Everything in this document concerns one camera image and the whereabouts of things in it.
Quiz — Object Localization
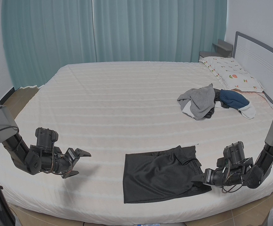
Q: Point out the black cable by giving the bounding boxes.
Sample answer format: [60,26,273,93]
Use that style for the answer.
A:
[221,184,243,194]
[0,126,19,142]

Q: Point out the pile of clothes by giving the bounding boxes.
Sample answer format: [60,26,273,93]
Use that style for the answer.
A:
[177,83,256,121]

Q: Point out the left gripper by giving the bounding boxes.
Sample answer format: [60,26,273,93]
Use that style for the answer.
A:
[54,148,92,179]

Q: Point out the black T-shirt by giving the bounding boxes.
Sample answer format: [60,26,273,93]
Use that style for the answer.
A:
[123,145,213,204]

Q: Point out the bed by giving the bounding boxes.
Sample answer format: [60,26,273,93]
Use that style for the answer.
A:
[0,31,273,224]

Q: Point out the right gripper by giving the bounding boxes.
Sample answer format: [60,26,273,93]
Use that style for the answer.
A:
[203,168,227,187]

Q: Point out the white printed pillow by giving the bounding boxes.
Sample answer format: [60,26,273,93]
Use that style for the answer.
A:
[199,56,265,93]

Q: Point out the blue-green curtain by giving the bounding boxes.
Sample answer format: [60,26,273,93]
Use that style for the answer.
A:
[93,0,228,63]
[1,0,98,89]

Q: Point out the grey bedside table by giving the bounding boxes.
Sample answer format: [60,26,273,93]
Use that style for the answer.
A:
[199,39,233,58]

